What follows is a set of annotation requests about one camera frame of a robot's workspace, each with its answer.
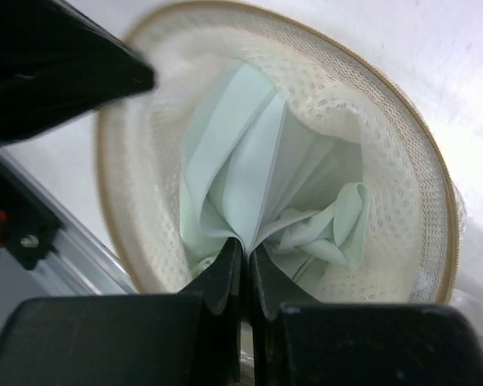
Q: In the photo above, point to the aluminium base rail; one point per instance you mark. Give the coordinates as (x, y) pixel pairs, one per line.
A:
(79, 264)

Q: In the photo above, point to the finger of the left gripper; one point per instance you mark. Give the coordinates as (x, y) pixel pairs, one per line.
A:
(57, 64)

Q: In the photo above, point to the white mesh laundry bag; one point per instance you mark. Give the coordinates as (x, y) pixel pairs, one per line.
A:
(416, 217)

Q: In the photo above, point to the mint green bra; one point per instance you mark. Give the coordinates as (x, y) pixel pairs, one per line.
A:
(253, 171)

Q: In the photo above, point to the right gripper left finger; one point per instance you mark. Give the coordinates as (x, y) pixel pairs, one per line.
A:
(188, 338)

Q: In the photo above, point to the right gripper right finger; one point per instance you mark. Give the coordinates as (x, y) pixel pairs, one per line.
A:
(301, 341)

